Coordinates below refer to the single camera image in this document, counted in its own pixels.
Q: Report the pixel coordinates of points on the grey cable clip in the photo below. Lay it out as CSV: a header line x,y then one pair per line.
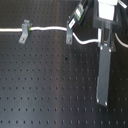
x,y
69,37
25,31

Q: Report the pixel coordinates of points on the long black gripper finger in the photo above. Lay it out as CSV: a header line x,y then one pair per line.
x,y
103,72

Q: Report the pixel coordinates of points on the grey cable clip left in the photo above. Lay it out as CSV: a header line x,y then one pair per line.
x,y
25,31

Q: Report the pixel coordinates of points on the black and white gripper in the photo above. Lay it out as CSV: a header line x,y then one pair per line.
x,y
107,15

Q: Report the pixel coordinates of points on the grey cable clip middle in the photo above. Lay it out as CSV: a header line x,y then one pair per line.
x,y
69,37

